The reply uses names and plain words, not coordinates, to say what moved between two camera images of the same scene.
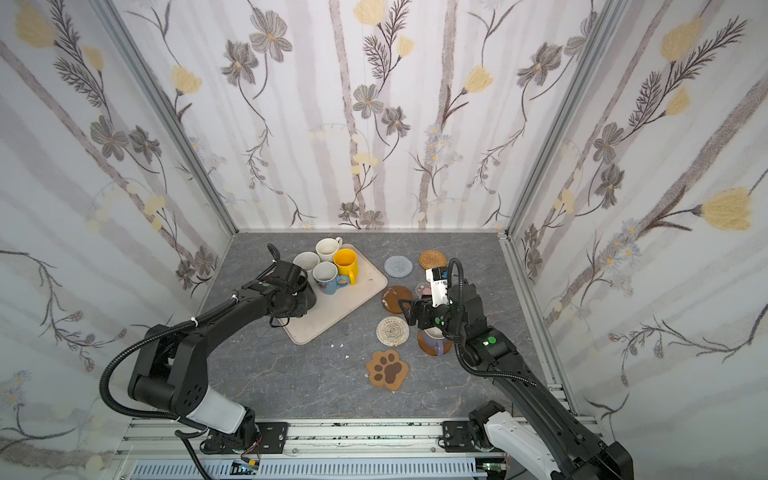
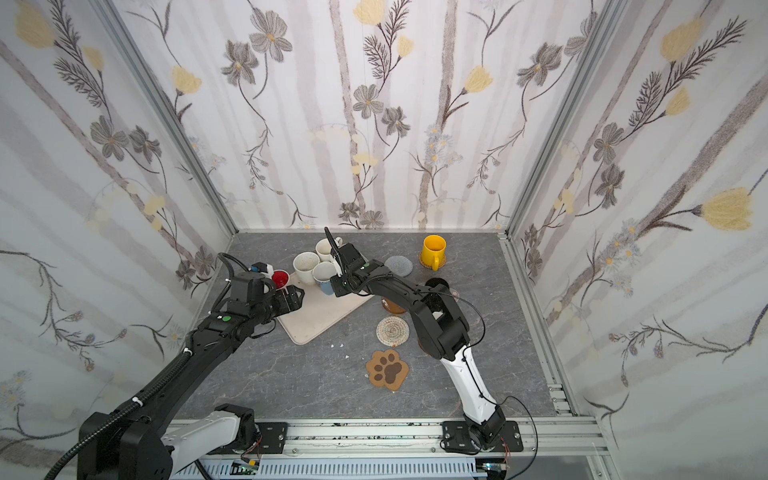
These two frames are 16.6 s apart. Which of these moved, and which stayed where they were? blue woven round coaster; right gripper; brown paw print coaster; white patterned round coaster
Moved: right gripper
Stayed: brown paw print coaster; white patterned round coaster; blue woven round coaster
